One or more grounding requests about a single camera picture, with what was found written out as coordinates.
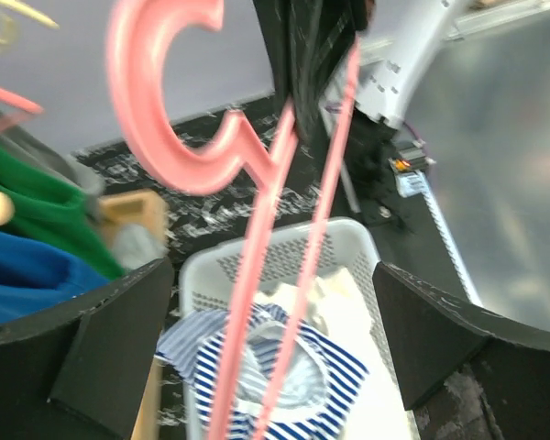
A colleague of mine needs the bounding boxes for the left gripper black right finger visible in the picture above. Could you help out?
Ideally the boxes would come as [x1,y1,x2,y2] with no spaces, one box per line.
[373,263,550,440]

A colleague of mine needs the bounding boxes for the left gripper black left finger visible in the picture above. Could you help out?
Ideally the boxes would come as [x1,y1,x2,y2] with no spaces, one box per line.
[0,258,174,439]

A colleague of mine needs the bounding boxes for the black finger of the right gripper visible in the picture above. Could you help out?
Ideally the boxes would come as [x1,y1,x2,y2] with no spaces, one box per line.
[253,0,371,142]

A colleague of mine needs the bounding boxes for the blue white striped tank top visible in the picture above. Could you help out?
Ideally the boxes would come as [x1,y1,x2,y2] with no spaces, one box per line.
[155,302,370,440]

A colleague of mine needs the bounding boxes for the wooden clothes rack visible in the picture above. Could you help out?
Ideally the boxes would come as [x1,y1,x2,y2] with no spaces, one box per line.
[100,190,168,440]

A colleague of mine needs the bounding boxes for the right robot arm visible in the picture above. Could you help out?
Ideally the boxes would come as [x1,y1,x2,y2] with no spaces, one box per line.
[253,1,469,142]

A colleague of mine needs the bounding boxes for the grey tank top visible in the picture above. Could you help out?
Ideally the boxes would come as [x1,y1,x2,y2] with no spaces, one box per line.
[0,126,168,270]

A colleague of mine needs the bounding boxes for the green tank top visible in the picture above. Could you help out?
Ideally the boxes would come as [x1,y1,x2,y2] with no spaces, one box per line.
[0,148,124,280]

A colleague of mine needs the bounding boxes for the pink hanger with green top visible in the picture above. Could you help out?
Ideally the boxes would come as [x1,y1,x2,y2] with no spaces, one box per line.
[0,87,43,132]

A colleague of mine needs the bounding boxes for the cream hanger with grey top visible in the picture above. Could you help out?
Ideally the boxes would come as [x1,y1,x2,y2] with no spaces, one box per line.
[0,1,60,54]

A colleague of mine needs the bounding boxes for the black marble pattern mat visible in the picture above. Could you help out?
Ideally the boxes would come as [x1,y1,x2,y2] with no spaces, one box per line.
[72,91,349,440]

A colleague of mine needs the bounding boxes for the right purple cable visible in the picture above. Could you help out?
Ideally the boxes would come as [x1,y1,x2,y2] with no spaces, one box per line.
[401,121,430,152]

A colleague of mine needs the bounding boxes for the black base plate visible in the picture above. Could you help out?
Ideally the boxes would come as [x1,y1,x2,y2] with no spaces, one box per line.
[337,110,482,305]

